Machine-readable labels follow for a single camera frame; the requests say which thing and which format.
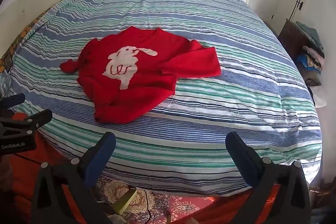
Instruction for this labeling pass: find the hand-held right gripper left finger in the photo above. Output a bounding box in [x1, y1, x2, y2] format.
[31, 132, 117, 224]

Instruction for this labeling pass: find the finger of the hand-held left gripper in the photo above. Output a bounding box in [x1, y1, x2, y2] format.
[0, 93, 26, 110]
[0, 109, 53, 136]

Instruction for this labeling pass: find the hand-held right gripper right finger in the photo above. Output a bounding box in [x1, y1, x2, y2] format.
[225, 132, 311, 224]

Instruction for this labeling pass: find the red sweater with white rabbit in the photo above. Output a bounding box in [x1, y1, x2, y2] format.
[59, 26, 221, 124]

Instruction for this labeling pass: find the pile of clothes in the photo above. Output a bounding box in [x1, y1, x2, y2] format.
[295, 21, 325, 75]

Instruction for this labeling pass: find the orange bed skirt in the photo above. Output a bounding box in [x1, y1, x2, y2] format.
[0, 112, 280, 224]

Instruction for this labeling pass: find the striped blue green bed sheet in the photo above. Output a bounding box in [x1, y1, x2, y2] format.
[5, 0, 323, 197]

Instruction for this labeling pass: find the yellow-green box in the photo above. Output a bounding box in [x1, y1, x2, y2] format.
[113, 186, 138, 215]

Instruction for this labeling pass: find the yellow floral mattress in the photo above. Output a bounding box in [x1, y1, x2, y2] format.
[0, 10, 53, 73]

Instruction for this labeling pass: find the patterned pink rug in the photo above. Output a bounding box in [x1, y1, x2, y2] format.
[92, 174, 218, 224]

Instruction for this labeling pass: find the white bag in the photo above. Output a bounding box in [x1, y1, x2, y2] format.
[313, 86, 326, 108]

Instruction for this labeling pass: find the dark wooden cabinet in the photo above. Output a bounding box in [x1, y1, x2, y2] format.
[278, 19, 306, 63]

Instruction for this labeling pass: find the black cable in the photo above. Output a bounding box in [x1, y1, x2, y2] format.
[143, 189, 152, 224]

